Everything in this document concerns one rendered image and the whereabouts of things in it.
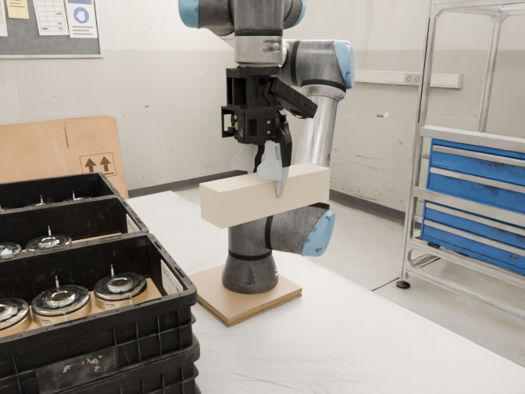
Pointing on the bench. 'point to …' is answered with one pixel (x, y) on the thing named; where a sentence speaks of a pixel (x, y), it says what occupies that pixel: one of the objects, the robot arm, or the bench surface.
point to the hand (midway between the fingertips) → (268, 184)
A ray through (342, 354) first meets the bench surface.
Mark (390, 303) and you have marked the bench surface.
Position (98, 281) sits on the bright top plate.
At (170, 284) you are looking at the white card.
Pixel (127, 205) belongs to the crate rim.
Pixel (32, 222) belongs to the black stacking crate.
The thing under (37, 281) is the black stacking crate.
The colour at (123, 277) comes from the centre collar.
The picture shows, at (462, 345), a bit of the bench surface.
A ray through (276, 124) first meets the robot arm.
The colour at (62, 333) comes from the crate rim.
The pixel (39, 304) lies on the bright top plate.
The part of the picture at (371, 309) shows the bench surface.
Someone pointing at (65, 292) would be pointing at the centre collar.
